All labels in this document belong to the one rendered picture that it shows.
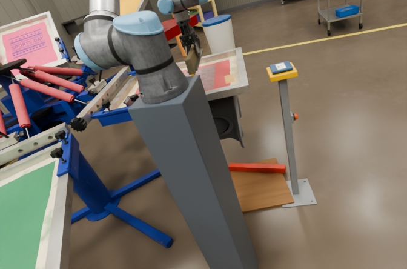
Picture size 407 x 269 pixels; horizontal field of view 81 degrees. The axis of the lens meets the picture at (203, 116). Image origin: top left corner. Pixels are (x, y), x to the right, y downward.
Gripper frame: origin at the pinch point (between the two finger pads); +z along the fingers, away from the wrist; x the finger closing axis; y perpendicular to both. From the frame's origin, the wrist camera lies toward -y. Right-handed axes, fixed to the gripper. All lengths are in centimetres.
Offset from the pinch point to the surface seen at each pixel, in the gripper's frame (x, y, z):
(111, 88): -56, 0, 6
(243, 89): 23.0, 28.9, 12.2
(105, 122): -50, 30, 13
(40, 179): -63, 66, 14
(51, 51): -146, -81, -14
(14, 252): -48, 96, 14
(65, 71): -97, -22, -6
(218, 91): 11.4, 28.9, 10.3
